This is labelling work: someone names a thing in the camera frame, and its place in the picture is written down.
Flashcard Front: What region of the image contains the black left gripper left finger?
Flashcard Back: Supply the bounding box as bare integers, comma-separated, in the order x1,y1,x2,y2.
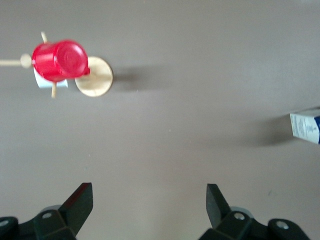
0,182,94,240

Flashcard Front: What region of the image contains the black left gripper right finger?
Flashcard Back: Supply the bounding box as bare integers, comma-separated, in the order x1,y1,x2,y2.
198,183,311,240

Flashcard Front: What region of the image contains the blue white milk carton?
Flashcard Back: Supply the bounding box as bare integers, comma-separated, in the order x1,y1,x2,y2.
289,106,320,145

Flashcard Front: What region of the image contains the small white cup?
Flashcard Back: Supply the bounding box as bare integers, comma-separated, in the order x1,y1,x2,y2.
33,66,69,90

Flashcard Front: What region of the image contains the red plastic cup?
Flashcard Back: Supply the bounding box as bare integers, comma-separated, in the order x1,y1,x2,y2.
31,39,91,83

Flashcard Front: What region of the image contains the table cover mat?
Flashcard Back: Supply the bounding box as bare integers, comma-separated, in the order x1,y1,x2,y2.
0,0,320,240

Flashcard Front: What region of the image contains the wooden mug tree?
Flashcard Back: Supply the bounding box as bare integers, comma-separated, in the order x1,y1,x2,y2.
0,31,114,99

